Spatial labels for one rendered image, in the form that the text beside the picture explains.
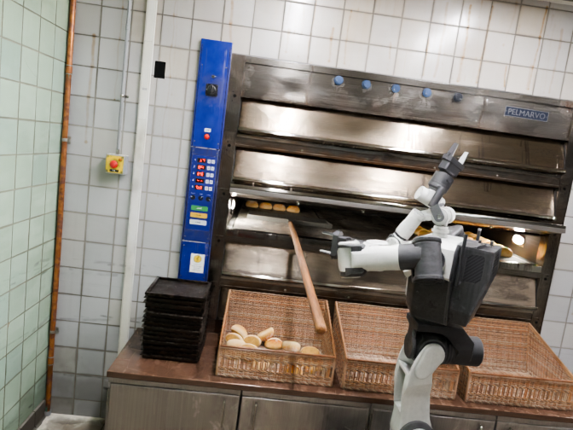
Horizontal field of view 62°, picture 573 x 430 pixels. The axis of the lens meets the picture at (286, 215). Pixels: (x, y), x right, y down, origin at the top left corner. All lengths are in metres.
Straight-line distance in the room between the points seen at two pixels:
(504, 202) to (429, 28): 1.03
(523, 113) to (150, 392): 2.37
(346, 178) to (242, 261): 0.73
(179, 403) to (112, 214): 1.05
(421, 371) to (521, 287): 1.30
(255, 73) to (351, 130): 0.59
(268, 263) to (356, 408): 0.88
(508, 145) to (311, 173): 1.09
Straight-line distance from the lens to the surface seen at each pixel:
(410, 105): 2.73
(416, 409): 2.04
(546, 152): 3.02
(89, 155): 2.76
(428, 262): 1.64
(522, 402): 2.72
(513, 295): 3.07
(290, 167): 2.61
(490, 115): 2.89
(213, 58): 2.62
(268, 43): 2.65
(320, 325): 1.34
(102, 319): 2.92
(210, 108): 2.59
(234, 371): 2.36
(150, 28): 2.71
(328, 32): 2.68
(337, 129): 2.63
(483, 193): 2.88
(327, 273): 2.71
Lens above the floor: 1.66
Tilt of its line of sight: 8 degrees down
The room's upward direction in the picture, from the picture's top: 7 degrees clockwise
